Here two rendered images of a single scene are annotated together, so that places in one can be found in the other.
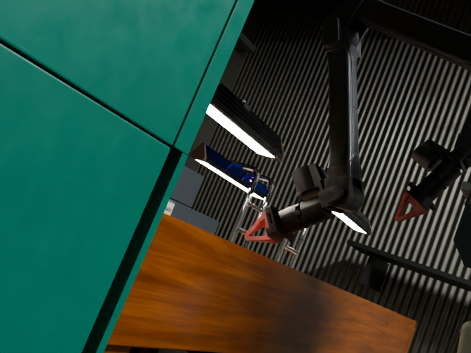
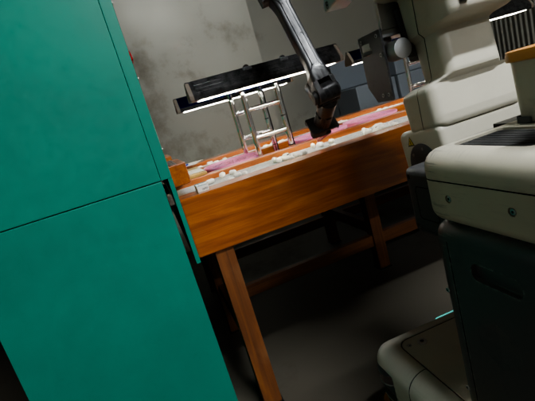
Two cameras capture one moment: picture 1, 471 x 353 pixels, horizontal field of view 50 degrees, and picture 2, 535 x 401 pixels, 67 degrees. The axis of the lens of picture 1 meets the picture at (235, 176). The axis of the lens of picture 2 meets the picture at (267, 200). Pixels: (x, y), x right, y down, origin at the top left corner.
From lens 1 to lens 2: 0.88 m
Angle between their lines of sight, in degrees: 46
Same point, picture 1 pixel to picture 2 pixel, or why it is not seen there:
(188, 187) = not seen: hidden behind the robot
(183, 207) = not seen: hidden behind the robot
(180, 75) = (138, 158)
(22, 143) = (105, 225)
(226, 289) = (271, 196)
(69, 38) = (90, 189)
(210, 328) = (277, 216)
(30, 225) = (130, 242)
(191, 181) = not seen: hidden behind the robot
